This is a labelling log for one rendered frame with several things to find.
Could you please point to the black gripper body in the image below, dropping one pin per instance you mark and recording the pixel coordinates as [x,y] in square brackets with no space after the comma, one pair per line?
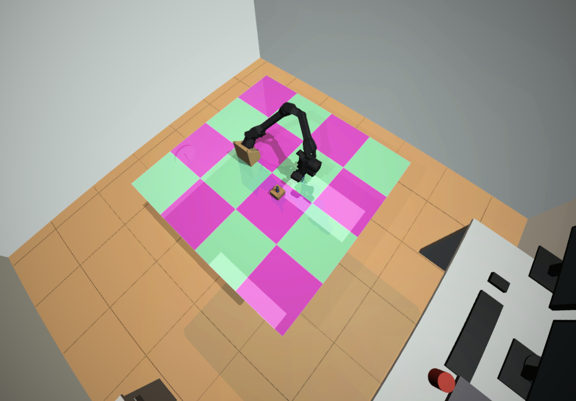
[297,176]

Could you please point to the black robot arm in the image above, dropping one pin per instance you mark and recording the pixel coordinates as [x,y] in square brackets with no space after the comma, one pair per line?
[306,157]

